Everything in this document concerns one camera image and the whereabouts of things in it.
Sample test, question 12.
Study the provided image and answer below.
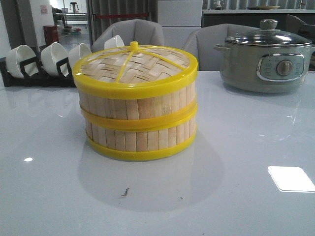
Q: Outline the bamboo steamer tray yellow rim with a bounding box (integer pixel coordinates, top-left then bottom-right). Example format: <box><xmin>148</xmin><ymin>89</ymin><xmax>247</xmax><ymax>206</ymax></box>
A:
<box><xmin>79</xmin><ymin>82</ymin><xmax>197</xmax><ymax>131</ymax></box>

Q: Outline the woven bamboo steamer lid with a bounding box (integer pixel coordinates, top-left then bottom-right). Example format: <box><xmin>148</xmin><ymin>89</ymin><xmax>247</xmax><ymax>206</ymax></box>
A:
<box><xmin>72</xmin><ymin>41</ymin><xmax>198</xmax><ymax>99</ymax></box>

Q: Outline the grey chair left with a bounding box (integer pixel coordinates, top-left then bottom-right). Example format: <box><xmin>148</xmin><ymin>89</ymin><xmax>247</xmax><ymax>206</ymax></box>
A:
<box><xmin>91</xmin><ymin>19</ymin><xmax>165</xmax><ymax>53</ymax></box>

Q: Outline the white bowl far right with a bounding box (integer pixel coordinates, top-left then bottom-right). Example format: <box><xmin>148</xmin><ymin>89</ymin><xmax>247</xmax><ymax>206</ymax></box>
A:
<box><xmin>103</xmin><ymin>35</ymin><xmax>125</xmax><ymax>50</ymax></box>

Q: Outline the white bowl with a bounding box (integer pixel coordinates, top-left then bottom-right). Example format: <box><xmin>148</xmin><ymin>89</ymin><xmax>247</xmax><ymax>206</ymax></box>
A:
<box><xmin>41</xmin><ymin>42</ymin><xmax>68</xmax><ymax>76</ymax></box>
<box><xmin>103</xmin><ymin>35</ymin><xmax>125</xmax><ymax>50</ymax></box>
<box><xmin>68</xmin><ymin>43</ymin><xmax>92</xmax><ymax>69</ymax></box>
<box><xmin>5</xmin><ymin>45</ymin><xmax>35</xmax><ymax>79</ymax></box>

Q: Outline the white refrigerator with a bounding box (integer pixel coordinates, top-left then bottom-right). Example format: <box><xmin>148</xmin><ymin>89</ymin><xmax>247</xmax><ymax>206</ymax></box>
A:
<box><xmin>157</xmin><ymin>0</ymin><xmax>203</xmax><ymax>49</ymax></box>

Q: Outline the black dish rack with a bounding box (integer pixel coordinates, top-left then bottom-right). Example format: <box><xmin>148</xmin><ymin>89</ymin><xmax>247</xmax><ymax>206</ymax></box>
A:
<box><xmin>0</xmin><ymin>54</ymin><xmax>75</xmax><ymax>87</ymax></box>

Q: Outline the green electric cooking pot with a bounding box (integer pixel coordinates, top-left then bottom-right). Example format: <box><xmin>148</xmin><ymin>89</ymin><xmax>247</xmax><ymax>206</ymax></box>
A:
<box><xmin>214</xmin><ymin>42</ymin><xmax>315</xmax><ymax>93</ymax></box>

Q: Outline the red barrier belt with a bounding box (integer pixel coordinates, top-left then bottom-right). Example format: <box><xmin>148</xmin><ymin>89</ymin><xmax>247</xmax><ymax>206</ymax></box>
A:
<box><xmin>96</xmin><ymin>12</ymin><xmax>150</xmax><ymax>19</ymax></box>

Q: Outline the dark grey cabinet counter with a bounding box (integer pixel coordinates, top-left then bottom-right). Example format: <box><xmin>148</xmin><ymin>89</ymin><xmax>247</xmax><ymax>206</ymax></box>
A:
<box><xmin>201</xmin><ymin>9</ymin><xmax>315</xmax><ymax>29</ymax></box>

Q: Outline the red trash bin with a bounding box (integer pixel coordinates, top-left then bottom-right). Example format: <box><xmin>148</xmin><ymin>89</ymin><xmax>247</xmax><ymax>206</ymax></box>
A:
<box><xmin>43</xmin><ymin>25</ymin><xmax>59</xmax><ymax>46</ymax></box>

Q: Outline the glass pot lid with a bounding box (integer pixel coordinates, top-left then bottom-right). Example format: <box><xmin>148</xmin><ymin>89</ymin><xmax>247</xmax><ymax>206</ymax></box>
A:
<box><xmin>225</xmin><ymin>19</ymin><xmax>312</xmax><ymax>47</ymax></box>

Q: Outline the yellow plate on counter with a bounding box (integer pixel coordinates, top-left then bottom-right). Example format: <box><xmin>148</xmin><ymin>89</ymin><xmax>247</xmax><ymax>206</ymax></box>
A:
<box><xmin>256</xmin><ymin>5</ymin><xmax>280</xmax><ymax>10</ymax></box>

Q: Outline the white bowl far left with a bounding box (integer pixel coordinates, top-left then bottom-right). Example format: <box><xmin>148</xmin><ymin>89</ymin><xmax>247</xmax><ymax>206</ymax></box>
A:
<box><xmin>5</xmin><ymin>45</ymin><xmax>35</xmax><ymax>79</ymax></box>

